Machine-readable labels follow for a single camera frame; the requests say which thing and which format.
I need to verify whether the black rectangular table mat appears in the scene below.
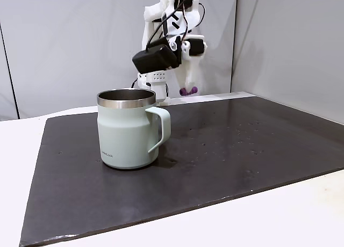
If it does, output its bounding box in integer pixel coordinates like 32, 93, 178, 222
19, 96, 344, 247

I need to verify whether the pale green steel-rimmed mug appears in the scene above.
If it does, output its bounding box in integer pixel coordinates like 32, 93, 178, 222
96, 88, 172, 170

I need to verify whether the black camera cable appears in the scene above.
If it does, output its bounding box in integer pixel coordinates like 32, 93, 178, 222
146, 0, 195, 50

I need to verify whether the black camera box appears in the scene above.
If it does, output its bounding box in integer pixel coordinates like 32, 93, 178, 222
131, 44, 181, 75

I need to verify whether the purple ribbed foam pen grip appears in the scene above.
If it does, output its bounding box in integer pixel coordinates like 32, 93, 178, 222
179, 86, 199, 97

